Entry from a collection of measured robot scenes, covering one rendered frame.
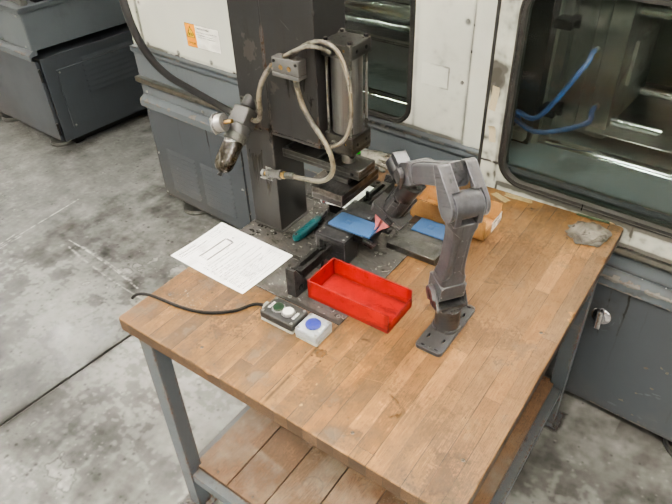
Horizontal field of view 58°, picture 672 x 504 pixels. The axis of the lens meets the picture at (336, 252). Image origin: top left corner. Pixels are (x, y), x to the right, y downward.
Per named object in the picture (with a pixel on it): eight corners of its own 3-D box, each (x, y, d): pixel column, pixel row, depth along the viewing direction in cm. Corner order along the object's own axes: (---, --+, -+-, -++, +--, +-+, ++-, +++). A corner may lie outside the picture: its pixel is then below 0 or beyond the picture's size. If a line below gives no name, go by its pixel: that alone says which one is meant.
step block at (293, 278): (296, 297, 163) (293, 272, 158) (287, 293, 164) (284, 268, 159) (310, 284, 167) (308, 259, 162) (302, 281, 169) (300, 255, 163)
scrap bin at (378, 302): (387, 334, 151) (388, 316, 148) (308, 297, 163) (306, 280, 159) (411, 306, 159) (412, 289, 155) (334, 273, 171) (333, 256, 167)
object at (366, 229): (373, 240, 167) (374, 231, 166) (328, 223, 174) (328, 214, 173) (386, 229, 172) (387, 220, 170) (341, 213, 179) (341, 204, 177)
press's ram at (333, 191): (345, 218, 161) (342, 114, 143) (270, 190, 174) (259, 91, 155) (381, 187, 173) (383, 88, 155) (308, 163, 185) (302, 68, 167)
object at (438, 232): (458, 245, 176) (458, 237, 174) (411, 229, 183) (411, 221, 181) (468, 233, 180) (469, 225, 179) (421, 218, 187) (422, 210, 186)
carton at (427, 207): (483, 243, 181) (486, 222, 176) (409, 217, 193) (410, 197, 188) (500, 223, 189) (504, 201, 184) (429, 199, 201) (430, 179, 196)
